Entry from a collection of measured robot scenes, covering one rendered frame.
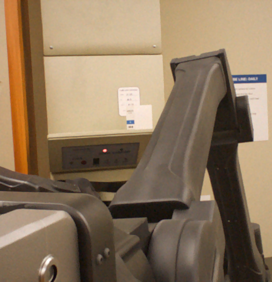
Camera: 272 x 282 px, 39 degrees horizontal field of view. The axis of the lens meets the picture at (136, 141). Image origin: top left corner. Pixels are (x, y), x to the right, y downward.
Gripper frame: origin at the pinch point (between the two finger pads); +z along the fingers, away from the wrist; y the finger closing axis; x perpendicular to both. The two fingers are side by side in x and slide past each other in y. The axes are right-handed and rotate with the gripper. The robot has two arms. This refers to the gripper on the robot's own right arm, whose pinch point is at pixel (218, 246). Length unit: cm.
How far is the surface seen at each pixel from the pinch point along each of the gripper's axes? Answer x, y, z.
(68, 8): 33, 64, 12
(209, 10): -24, 76, 55
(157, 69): 10.3, 47.1, 12.0
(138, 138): 19.1, 28.9, 1.8
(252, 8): -43, 76, 55
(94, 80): 28, 45, 12
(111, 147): 25.5, 27.1, 3.5
